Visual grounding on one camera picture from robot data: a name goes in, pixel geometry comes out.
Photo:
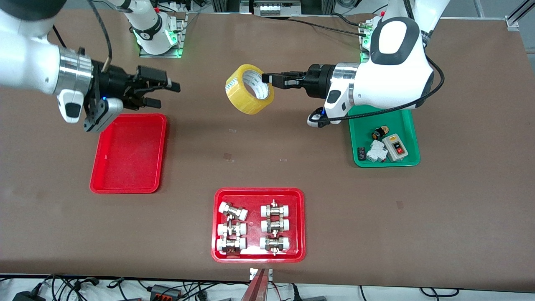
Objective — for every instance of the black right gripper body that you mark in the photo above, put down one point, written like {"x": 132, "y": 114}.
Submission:
{"x": 113, "y": 82}

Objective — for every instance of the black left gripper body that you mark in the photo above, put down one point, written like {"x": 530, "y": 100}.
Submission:
{"x": 319, "y": 80}

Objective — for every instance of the yellow tape roll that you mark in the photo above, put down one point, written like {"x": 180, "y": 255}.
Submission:
{"x": 244, "y": 98}

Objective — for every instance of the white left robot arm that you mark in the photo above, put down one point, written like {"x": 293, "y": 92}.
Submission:
{"x": 393, "y": 71}

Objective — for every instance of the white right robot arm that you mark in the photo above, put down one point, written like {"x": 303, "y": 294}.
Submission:
{"x": 29, "y": 58}

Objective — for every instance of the red plastic tray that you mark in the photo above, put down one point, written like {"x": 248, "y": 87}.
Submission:
{"x": 128, "y": 154}
{"x": 254, "y": 225}

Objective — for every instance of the green plastic tray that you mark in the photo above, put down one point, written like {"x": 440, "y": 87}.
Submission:
{"x": 401, "y": 125}

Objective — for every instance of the white terminal block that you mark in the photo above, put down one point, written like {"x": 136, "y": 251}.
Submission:
{"x": 273, "y": 9}

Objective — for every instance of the black round brass component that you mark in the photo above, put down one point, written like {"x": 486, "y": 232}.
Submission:
{"x": 377, "y": 134}

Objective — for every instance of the small black electrical component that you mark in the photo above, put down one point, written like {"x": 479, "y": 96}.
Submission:
{"x": 361, "y": 153}

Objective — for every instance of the white circuit breaker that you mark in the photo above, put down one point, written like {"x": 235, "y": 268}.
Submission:
{"x": 377, "y": 151}

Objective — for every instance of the metal pipe fitting white caps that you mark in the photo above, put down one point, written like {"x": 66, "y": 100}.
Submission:
{"x": 231, "y": 229}
{"x": 231, "y": 244}
{"x": 233, "y": 211}
{"x": 274, "y": 243}
{"x": 275, "y": 225}
{"x": 275, "y": 210}

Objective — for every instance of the black box orange connectors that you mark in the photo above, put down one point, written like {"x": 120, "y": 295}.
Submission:
{"x": 165, "y": 292}

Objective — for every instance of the red metal bar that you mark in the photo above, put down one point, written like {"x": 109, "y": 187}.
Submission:
{"x": 256, "y": 290}

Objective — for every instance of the black power adapter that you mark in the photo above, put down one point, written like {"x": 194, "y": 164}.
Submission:
{"x": 25, "y": 296}

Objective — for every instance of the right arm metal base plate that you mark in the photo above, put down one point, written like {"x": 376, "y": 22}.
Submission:
{"x": 180, "y": 37}

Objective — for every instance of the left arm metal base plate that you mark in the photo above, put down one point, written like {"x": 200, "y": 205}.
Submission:
{"x": 364, "y": 46}

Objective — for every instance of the dark aluminium frame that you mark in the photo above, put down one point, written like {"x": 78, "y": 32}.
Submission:
{"x": 225, "y": 5}

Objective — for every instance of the grey push button switch box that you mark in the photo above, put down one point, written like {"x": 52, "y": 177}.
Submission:
{"x": 395, "y": 147}

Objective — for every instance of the small silver bracket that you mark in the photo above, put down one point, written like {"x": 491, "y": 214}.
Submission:
{"x": 253, "y": 274}

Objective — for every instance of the aluminium corner rail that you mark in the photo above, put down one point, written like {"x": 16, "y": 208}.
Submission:
{"x": 513, "y": 21}

